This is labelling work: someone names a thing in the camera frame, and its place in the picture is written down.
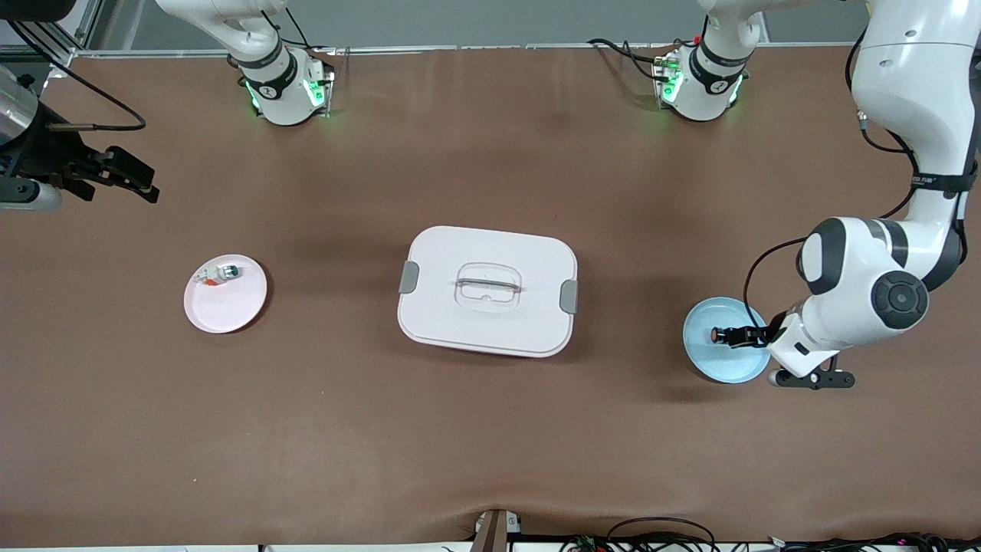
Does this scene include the light blue round plate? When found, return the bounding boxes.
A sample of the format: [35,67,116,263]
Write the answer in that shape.
[682,297,773,384]

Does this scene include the white circuit breaker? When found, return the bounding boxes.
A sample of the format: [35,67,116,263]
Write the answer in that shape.
[195,263,241,287]

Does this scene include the pink round plate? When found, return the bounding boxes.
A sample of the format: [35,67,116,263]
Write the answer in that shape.
[184,255,268,334]

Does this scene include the white lidded lunch box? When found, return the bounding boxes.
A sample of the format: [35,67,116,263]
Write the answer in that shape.
[397,225,579,359]

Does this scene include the brown table mat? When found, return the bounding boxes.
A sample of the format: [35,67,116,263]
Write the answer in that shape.
[0,44,981,547]

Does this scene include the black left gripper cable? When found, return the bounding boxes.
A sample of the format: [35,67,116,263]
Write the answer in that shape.
[742,31,963,338]

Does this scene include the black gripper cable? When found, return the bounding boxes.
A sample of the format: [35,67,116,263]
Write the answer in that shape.
[742,31,963,338]
[8,19,146,133]

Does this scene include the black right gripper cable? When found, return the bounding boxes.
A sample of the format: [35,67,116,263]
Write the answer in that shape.
[8,19,146,133]

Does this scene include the aluminium frame profile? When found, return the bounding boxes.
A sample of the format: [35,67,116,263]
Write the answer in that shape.
[0,0,104,68]

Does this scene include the black looped cable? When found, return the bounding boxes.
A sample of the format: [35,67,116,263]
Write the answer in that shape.
[605,517,717,552]

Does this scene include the black right arm base cable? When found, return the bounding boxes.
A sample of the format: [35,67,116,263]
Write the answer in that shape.
[284,8,311,51]

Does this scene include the black arm base cable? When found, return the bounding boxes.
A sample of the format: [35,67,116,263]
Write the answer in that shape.
[589,38,675,81]
[284,8,311,51]

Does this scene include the black cable bundle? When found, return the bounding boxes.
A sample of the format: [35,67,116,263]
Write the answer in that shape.
[766,531,981,552]

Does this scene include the black left arm base cable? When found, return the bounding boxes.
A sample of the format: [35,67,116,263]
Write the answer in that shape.
[589,38,675,81]

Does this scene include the brown camera stand post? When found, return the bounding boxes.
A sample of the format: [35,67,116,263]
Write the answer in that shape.
[474,510,522,552]

